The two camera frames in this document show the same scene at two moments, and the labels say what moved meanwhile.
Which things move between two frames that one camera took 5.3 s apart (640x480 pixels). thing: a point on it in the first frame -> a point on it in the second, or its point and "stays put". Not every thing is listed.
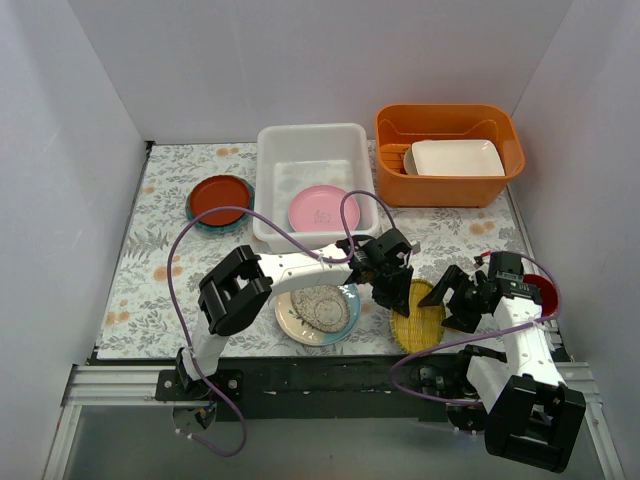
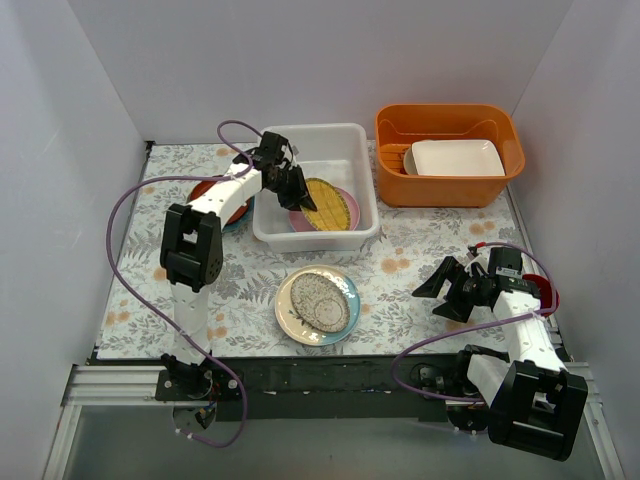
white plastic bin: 291,157 stays put
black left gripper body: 388,282 -> 289,182
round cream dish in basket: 408,163 stays put
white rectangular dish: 460,157 stays put
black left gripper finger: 393,292 -> 299,192
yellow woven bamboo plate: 423,328 -> 332,210
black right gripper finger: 463,320 -> 455,309
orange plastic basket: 400,124 stays put
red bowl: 548,294 stays put
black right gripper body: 463,298 stays put
